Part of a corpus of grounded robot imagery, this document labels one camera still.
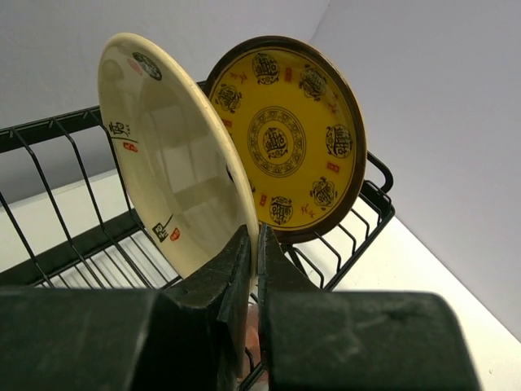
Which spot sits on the black wire dish rack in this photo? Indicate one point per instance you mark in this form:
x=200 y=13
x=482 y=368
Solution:
x=81 y=231

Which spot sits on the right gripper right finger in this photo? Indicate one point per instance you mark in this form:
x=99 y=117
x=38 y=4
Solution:
x=312 y=339

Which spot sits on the cream plate with flowers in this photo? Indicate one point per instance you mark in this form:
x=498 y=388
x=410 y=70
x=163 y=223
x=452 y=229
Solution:
x=179 y=165

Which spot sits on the orange mug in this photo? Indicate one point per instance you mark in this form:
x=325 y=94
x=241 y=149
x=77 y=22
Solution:
x=252 y=341

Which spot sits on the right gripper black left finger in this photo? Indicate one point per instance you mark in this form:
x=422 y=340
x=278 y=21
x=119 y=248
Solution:
x=187 y=337

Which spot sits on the yellow black patterned plate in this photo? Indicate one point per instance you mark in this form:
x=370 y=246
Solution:
x=298 y=129

